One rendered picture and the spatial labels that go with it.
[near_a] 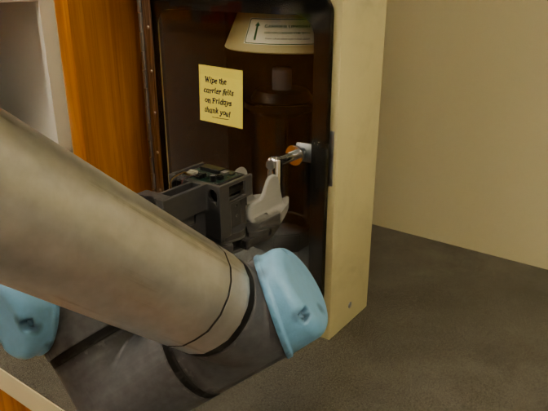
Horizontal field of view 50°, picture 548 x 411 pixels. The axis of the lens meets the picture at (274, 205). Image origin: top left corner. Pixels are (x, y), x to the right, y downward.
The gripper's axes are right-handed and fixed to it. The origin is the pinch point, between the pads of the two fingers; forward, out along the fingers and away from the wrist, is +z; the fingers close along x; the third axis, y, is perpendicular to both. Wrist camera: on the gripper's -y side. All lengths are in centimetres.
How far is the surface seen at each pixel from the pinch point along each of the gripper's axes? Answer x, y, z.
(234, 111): 9.6, 9.6, 4.5
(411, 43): 5, 15, 49
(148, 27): 24.9, 19.5, 4.4
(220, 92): 11.9, 11.8, 4.5
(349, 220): -5.3, -4.1, 9.7
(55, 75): 111, -1, 46
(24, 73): 129, -2, 48
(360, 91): -5.3, 12.8, 10.8
